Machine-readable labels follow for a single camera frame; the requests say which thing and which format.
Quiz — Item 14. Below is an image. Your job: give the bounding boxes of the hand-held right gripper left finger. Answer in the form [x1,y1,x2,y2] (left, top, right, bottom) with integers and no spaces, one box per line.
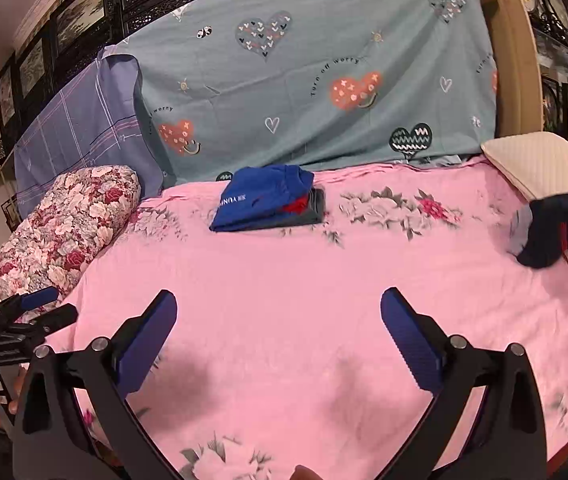
[11,289,181,480]

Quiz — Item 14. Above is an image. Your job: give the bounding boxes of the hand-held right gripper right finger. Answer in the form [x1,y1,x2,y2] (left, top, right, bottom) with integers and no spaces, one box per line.
[380,287,548,480]

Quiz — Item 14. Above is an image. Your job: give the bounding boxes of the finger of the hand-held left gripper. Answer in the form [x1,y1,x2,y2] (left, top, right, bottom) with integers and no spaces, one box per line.
[0,303,80,356]
[0,287,61,322]

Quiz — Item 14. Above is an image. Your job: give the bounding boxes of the blue and red pants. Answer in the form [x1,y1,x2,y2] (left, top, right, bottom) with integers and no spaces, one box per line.
[209,164,316,233]

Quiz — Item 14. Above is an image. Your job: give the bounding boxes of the folded dark grey pants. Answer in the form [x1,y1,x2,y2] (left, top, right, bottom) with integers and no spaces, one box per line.
[263,187,326,233]

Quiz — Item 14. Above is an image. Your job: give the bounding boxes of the red rose floral quilt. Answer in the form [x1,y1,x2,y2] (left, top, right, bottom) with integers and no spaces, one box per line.
[0,165,143,325]

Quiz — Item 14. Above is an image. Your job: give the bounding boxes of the pink floral bed sheet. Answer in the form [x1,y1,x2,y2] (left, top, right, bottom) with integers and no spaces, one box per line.
[44,157,568,480]

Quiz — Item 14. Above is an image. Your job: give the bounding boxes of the blue plaid pillow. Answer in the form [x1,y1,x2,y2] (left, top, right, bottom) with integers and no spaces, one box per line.
[14,50,166,219]

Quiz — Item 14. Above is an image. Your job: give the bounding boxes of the dark navy cloth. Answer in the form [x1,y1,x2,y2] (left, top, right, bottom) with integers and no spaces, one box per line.
[506,191,568,270]

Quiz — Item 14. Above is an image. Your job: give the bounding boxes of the cream textured pillow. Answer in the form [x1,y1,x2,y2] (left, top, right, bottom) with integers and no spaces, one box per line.
[481,132,568,322]

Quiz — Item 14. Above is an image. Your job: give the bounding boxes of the wooden headboard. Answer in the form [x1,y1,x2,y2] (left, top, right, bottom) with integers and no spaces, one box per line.
[458,0,541,157]

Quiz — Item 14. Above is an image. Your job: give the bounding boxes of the teal heart print sheet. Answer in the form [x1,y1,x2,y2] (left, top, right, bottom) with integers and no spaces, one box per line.
[101,0,498,184]

